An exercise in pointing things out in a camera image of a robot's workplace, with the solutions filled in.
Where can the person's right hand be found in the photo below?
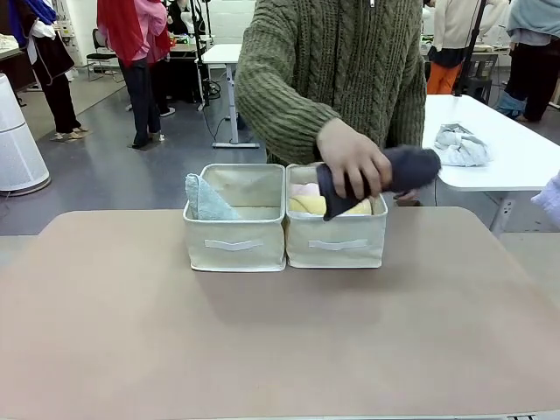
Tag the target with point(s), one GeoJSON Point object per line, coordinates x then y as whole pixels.
{"type": "Point", "coordinates": [354, 153]}

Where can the pink towel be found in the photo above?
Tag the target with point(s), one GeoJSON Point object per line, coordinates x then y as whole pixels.
{"type": "Point", "coordinates": [304, 190]}

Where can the dark grey towel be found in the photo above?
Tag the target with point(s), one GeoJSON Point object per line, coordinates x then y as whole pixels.
{"type": "Point", "coordinates": [415, 170]}

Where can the yellow towel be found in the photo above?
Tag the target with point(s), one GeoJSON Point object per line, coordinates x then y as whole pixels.
{"type": "Point", "coordinates": [306, 205]}

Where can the mint green cone-folded towel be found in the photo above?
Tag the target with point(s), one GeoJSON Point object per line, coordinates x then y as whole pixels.
{"type": "Point", "coordinates": [205, 201]}

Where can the white towel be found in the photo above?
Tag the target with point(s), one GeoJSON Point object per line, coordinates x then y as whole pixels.
{"type": "Point", "coordinates": [549, 201]}

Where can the person's right forearm green sleeve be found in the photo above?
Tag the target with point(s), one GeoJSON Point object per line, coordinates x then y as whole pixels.
{"type": "Point", "coordinates": [280, 109]}

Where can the person's left forearm green sleeve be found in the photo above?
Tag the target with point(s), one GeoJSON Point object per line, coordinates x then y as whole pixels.
{"type": "Point", "coordinates": [411, 109]}

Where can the cream fabric storage box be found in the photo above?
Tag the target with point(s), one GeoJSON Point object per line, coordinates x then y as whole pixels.
{"type": "Point", "coordinates": [337, 247]}
{"type": "Point", "coordinates": [236, 249]}

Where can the person's torso green knit sweater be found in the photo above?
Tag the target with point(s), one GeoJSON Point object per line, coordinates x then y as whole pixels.
{"type": "Point", "coordinates": [345, 57]}

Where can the crumpled light grey cloth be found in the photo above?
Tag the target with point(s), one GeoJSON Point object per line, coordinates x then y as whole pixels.
{"type": "Point", "coordinates": [464, 146]}

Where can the bystander cream sweater orange trousers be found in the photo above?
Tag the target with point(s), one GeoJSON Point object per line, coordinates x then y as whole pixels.
{"type": "Point", "coordinates": [450, 39]}

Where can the white height-adjustable desk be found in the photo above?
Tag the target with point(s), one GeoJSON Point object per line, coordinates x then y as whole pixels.
{"type": "Point", "coordinates": [227, 57]}

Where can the black stand pole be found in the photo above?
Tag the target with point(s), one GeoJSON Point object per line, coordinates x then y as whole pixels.
{"type": "Point", "coordinates": [470, 44]}

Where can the white side table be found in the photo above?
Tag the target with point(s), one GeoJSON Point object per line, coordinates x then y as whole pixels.
{"type": "Point", "coordinates": [516, 144]}

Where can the black tripod stand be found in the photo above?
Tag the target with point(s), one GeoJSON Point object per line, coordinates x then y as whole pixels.
{"type": "Point", "coordinates": [202, 57]}

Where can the bystander light blue sweater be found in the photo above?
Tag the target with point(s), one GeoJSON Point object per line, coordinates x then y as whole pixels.
{"type": "Point", "coordinates": [534, 57]}

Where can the bystander with red scarf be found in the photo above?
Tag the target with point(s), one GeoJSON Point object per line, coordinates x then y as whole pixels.
{"type": "Point", "coordinates": [140, 65]}

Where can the black office chair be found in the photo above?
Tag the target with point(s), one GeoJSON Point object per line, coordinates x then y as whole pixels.
{"type": "Point", "coordinates": [98, 57]}

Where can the bystander in dark robe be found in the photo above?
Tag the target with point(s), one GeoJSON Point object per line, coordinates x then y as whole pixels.
{"type": "Point", "coordinates": [48, 65]}

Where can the white cylindrical air purifier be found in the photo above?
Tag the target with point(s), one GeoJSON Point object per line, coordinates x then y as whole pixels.
{"type": "Point", "coordinates": [19, 144]}

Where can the white wall socket box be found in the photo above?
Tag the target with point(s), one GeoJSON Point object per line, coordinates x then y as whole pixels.
{"type": "Point", "coordinates": [507, 207]}

